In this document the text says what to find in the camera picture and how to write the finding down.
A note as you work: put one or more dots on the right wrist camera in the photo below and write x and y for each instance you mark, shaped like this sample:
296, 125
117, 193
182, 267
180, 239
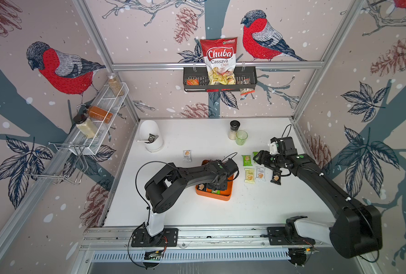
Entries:
284, 146

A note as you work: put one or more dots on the black lid cream jar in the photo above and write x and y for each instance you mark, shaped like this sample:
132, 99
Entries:
85, 125

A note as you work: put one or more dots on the white wire wall shelf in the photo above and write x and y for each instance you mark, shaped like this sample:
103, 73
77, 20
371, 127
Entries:
78, 143

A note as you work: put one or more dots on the chrome wire rack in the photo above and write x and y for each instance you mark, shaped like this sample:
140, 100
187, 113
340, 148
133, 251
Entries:
58, 162

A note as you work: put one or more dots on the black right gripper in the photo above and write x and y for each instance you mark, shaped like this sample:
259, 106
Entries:
262, 159

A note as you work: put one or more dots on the red Chuba cassava chips bag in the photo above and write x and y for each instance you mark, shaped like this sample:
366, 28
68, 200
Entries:
220, 60

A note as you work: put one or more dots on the black cookie packet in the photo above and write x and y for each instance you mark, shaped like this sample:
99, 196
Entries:
202, 187
276, 178

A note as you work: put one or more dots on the glass jar of grains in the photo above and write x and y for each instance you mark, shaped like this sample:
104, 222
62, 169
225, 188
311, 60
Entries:
115, 85

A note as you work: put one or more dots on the cream yellow cookie packet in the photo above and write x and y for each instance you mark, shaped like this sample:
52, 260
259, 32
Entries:
250, 176

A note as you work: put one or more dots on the black wire wall basket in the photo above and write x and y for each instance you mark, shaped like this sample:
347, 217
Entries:
199, 79

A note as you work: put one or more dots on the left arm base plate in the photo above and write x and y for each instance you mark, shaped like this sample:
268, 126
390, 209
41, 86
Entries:
166, 238

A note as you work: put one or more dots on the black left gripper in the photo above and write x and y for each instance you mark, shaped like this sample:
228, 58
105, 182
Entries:
224, 187

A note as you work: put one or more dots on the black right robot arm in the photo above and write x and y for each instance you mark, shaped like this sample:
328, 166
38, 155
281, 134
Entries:
357, 228

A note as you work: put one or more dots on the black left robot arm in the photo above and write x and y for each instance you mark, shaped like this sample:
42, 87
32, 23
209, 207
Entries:
166, 186

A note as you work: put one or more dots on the green translucent cup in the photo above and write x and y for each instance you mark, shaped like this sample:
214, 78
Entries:
241, 137

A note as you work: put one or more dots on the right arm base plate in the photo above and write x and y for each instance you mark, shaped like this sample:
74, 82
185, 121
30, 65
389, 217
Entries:
287, 236

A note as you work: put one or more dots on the orange sauce bottle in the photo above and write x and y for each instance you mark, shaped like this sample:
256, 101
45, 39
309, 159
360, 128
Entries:
98, 114

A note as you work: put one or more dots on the orange storage box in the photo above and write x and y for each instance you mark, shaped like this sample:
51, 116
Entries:
217, 194

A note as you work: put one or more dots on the black cap spice shaker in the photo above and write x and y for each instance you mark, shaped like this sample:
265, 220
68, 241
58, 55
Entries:
234, 127

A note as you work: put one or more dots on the white cookie packet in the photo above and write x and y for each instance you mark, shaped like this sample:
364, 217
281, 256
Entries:
187, 156
260, 174

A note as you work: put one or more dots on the white rounded container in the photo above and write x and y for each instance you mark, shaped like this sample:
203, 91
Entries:
150, 136

